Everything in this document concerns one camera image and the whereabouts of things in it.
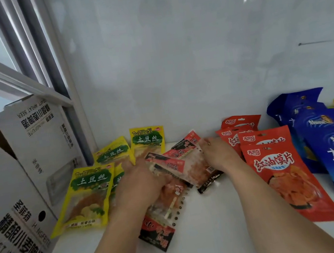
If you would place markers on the clear snack packet black base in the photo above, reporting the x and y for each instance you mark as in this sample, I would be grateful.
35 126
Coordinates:
201 169

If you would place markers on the person's left fingers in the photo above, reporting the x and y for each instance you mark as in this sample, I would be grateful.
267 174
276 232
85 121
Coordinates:
162 185

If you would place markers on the clear red-label snack packet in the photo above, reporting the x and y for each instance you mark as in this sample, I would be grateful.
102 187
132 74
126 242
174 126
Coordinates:
165 163
188 143

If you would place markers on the person's left forearm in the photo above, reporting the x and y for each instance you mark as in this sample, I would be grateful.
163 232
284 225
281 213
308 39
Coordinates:
116 248

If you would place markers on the grey window frame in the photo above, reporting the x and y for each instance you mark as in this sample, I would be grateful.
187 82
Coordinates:
25 58

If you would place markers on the black red snack packet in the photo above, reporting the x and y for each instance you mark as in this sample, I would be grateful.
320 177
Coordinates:
159 230

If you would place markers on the person's right forearm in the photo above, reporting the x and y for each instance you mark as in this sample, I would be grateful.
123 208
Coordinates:
279 211

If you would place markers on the large white cardboard beer box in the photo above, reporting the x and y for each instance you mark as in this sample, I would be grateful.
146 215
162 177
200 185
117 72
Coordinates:
8 217

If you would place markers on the person's right hand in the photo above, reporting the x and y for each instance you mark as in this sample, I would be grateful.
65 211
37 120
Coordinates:
221 157

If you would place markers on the person's right fingers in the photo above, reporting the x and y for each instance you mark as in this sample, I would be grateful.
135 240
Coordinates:
205 150

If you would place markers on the red chip snack packet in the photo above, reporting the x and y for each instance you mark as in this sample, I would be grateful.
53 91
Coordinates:
241 121
265 135
290 175
230 141

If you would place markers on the person's left hand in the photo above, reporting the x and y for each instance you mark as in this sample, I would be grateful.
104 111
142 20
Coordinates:
135 185

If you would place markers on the yellow green-label snack packet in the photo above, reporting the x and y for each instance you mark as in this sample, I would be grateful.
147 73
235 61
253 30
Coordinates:
147 140
111 153
82 200
116 180

